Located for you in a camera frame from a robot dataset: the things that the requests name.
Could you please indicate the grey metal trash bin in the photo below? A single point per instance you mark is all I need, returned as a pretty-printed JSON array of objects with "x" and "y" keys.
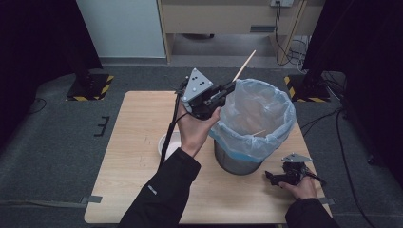
[{"x": 233, "y": 164}]

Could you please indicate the black stand base yellow stripes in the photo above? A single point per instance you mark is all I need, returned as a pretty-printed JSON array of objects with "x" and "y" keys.
[
  {"x": 305, "y": 91},
  {"x": 92, "y": 90}
]

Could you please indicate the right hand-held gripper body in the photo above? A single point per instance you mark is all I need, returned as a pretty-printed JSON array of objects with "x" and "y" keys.
[{"x": 294, "y": 171}]

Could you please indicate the white disposable bowl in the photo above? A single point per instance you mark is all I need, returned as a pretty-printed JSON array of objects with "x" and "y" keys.
[{"x": 173, "y": 145}]

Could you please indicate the person's left hand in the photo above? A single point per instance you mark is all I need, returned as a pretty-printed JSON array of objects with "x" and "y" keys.
[{"x": 193, "y": 133}]

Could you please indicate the black curtain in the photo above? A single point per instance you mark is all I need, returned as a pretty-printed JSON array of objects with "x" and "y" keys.
[
  {"x": 31, "y": 47},
  {"x": 364, "y": 47}
]

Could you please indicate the white power strip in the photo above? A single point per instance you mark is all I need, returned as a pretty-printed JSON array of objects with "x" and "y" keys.
[{"x": 283, "y": 2}]

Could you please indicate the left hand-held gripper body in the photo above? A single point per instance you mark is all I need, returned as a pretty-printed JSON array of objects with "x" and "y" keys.
[{"x": 198, "y": 91}]

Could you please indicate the translucent blue bin bag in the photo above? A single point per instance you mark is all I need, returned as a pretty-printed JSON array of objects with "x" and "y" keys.
[{"x": 253, "y": 145}]

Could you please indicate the person's right hand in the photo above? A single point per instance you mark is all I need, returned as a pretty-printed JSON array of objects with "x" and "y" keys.
[{"x": 302, "y": 190}]

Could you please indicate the wooden chopstick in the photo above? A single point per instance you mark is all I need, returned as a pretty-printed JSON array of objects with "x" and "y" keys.
[
  {"x": 244, "y": 65},
  {"x": 259, "y": 133}
]

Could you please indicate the white panel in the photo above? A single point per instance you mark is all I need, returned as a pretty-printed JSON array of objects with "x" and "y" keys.
[{"x": 120, "y": 28}]

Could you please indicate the grey tape strip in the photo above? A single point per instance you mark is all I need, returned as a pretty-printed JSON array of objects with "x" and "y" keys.
[
  {"x": 92, "y": 199},
  {"x": 328, "y": 201}
]

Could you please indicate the beige wooden desk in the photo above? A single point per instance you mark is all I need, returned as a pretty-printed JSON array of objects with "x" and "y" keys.
[{"x": 221, "y": 19}]

